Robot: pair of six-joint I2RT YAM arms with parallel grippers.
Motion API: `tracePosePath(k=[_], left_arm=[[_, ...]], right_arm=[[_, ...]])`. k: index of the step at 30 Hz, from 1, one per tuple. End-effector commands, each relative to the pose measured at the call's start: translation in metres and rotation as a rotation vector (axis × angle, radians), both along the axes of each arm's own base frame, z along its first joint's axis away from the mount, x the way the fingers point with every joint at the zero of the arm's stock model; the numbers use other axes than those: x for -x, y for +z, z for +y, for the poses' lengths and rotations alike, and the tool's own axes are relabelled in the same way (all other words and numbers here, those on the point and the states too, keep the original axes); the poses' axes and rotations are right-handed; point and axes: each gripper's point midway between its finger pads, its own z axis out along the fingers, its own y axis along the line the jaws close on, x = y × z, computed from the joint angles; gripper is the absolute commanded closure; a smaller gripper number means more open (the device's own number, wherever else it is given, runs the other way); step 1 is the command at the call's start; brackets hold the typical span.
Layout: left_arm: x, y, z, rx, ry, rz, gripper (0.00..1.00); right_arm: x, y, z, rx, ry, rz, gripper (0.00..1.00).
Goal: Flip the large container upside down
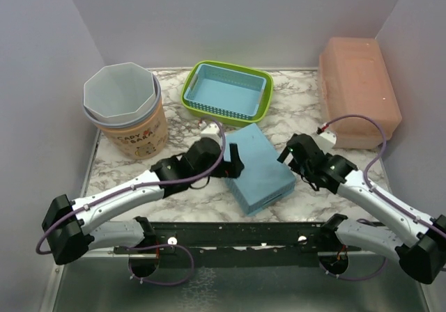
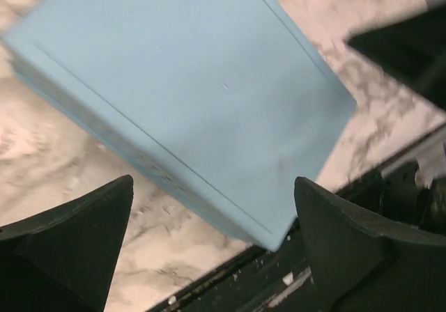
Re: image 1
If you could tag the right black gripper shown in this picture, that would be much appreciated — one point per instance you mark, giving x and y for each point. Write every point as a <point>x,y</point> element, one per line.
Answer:
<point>284,154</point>

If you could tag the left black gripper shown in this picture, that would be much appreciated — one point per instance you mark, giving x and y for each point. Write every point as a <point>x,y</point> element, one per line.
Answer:
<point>231,170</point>

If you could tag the large blue perforated basket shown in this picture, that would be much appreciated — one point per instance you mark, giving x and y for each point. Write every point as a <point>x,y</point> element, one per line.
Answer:
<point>264,180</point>

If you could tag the pink translucent lidded box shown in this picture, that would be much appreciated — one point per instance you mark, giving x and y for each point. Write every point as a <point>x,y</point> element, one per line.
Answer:
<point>353,79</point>

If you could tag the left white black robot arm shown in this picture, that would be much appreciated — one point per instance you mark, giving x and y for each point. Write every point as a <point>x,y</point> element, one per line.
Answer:
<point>68,226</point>

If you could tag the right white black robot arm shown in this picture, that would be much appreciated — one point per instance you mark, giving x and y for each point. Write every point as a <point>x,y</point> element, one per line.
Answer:
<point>413,239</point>

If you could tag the green plastic tray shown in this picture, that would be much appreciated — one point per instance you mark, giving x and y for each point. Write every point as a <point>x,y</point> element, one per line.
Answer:
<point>265,101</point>

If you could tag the small blue perforated basket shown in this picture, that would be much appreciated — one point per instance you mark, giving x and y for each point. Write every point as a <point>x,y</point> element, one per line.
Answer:
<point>226,92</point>

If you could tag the orange capybara bucket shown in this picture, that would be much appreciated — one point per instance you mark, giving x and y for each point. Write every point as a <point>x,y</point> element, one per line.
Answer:
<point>142,139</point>

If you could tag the white octagonal inner bin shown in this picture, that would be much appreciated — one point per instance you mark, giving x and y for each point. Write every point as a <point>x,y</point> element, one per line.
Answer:
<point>119,93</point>

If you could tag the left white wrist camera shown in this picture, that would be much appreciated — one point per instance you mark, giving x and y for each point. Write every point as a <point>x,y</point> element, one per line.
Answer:
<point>209,130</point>

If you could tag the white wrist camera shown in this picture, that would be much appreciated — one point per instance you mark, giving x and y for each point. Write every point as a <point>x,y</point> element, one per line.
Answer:
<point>209,130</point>
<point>325,139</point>

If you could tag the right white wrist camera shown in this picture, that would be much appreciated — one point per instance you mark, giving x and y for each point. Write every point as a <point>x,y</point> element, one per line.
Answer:
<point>325,139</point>

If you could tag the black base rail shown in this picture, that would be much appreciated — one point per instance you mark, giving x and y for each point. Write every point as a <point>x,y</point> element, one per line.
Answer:
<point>212,244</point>

